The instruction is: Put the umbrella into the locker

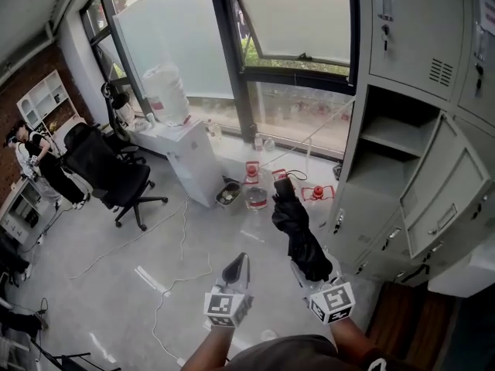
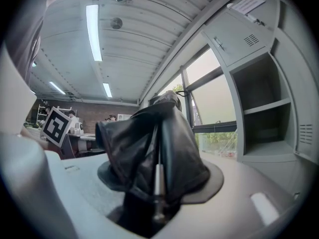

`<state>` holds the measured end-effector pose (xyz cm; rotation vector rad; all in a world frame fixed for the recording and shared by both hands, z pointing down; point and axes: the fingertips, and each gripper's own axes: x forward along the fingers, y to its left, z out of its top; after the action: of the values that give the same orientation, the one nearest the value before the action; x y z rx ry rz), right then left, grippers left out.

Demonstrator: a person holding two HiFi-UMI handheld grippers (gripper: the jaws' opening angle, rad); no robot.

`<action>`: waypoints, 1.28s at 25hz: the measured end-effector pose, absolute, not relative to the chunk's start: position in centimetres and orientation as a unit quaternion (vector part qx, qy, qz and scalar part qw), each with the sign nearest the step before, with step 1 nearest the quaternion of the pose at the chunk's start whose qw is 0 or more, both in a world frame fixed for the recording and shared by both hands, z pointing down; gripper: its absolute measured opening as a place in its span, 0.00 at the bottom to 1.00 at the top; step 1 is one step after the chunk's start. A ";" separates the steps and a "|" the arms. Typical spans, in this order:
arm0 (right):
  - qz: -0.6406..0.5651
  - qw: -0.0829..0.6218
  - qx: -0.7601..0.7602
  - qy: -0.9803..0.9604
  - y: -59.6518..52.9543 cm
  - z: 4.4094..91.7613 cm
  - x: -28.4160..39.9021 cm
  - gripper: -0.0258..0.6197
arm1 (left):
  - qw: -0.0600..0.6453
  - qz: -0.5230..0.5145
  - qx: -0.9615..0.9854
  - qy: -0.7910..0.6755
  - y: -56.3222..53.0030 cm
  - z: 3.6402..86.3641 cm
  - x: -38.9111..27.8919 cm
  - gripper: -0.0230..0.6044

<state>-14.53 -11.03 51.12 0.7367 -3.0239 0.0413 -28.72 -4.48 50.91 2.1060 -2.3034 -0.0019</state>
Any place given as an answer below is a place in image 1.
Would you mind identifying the brown wooden board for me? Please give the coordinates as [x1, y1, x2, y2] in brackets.
[366, 281, 462, 371]

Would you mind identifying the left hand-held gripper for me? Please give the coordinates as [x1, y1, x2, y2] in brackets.
[203, 251, 255, 329]

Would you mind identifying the thin white cord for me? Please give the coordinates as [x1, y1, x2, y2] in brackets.
[261, 97, 356, 177]

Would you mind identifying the white arched bookcase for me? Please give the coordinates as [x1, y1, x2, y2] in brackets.
[15, 69, 88, 135]

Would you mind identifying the black office chair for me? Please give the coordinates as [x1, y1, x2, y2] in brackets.
[61, 123, 169, 232]

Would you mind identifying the person's dark shirt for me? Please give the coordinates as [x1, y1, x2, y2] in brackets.
[227, 333, 423, 371]

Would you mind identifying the black high-back chair with headrest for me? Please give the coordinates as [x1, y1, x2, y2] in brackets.
[101, 80, 150, 166]

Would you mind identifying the grey locker door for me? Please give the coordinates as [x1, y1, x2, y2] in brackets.
[398, 110, 495, 260]

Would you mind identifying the large clear water jug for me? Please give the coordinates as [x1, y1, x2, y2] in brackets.
[142, 63, 192, 128]

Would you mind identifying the grey metal locker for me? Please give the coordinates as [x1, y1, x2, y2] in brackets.
[326, 0, 495, 298]

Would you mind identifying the white water dispenser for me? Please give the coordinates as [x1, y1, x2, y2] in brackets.
[166, 119, 226, 209]

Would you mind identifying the white paper notice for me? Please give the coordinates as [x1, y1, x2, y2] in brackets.
[476, 0, 495, 37]

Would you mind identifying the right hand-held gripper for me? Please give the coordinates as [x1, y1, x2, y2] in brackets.
[289, 247, 357, 325]

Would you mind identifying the black window frame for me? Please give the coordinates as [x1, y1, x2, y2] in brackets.
[79, 0, 359, 162]

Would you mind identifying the person's right forearm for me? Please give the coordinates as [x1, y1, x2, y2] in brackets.
[328, 317, 374, 357]

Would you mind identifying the person's left forearm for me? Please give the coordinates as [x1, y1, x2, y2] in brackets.
[179, 325, 237, 371]

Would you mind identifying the black umbrella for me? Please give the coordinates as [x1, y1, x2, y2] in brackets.
[270, 178, 333, 284]

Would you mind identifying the small grey trash bin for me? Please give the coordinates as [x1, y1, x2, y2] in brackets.
[214, 181, 243, 209]

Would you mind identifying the white desk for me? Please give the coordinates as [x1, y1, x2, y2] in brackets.
[0, 177, 44, 243]

